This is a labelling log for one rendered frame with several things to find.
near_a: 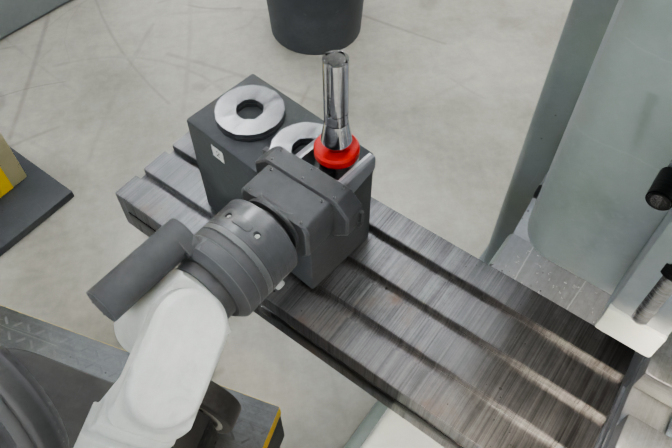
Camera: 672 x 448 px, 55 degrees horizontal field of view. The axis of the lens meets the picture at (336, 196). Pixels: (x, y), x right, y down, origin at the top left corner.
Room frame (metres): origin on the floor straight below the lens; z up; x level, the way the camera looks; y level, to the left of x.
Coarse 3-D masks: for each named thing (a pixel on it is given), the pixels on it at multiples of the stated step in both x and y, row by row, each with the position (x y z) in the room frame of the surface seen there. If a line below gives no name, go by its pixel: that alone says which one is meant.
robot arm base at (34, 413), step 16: (0, 352) 0.11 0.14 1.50; (0, 368) 0.11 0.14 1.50; (16, 368) 0.11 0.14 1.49; (0, 384) 0.10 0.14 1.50; (16, 384) 0.10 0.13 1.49; (32, 384) 0.10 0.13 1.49; (0, 400) 0.10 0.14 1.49; (16, 400) 0.10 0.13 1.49; (32, 400) 0.10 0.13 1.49; (48, 400) 0.10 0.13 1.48; (0, 416) 0.09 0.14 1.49; (16, 416) 0.09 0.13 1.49; (32, 416) 0.09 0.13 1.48; (48, 416) 0.09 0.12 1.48; (16, 432) 0.08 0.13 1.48; (32, 432) 0.09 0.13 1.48; (48, 432) 0.09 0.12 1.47; (64, 432) 0.09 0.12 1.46
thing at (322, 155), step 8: (320, 136) 0.45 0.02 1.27; (352, 136) 0.45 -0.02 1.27; (320, 144) 0.44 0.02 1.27; (352, 144) 0.44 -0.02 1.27; (320, 152) 0.43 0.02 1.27; (328, 152) 0.43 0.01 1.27; (344, 152) 0.43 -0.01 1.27; (352, 152) 0.43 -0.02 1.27; (320, 160) 0.42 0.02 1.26; (328, 160) 0.42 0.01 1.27; (336, 160) 0.42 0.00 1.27; (344, 160) 0.42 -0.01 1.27; (352, 160) 0.42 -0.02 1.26; (336, 168) 0.41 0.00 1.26
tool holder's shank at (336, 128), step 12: (324, 60) 0.44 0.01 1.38; (336, 60) 0.44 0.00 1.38; (348, 60) 0.44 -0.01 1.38; (324, 72) 0.43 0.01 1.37; (336, 72) 0.43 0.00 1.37; (348, 72) 0.43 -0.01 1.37; (324, 84) 0.43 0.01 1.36; (336, 84) 0.43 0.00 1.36; (348, 84) 0.43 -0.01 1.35; (324, 96) 0.43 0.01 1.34; (336, 96) 0.43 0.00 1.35; (348, 96) 0.43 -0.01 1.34; (324, 108) 0.43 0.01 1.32; (336, 108) 0.43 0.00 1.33; (348, 108) 0.43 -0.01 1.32; (324, 120) 0.43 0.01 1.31; (336, 120) 0.42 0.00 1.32; (348, 120) 0.43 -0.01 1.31; (324, 132) 0.43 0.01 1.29; (336, 132) 0.42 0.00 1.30; (348, 132) 0.43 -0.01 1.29; (324, 144) 0.43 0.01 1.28; (336, 144) 0.42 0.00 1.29; (348, 144) 0.43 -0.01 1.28
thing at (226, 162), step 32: (224, 96) 0.61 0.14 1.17; (256, 96) 0.61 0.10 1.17; (192, 128) 0.58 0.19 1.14; (224, 128) 0.55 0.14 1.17; (256, 128) 0.55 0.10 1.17; (288, 128) 0.55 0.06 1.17; (320, 128) 0.55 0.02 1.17; (224, 160) 0.54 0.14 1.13; (224, 192) 0.55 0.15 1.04; (320, 256) 0.45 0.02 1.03
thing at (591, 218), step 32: (640, 0) 0.28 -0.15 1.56; (608, 32) 0.29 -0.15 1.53; (640, 32) 0.27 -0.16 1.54; (608, 64) 0.28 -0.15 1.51; (640, 64) 0.26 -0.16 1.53; (608, 96) 0.27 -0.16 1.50; (640, 96) 0.26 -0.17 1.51; (576, 128) 0.28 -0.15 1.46; (608, 128) 0.27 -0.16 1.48; (640, 128) 0.26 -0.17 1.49; (576, 160) 0.27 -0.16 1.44; (608, 160) 0.26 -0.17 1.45; (640, 160) 0.25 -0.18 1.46; (544, 192) 0.29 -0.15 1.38; (576, 192) 0.27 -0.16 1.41; (608, 192) 0.25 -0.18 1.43; (640, 192) 0.24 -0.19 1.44; (544, 224) 0.27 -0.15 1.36; (576, 224) 0.26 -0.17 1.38; (608, 224) 0.25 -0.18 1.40; (640, 224) 0.24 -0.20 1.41; (544, 256) 0.27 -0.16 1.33; (576, 256) 0.25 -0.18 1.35; (608, 256) 0.24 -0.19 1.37; (608, 288) 0.24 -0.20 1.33
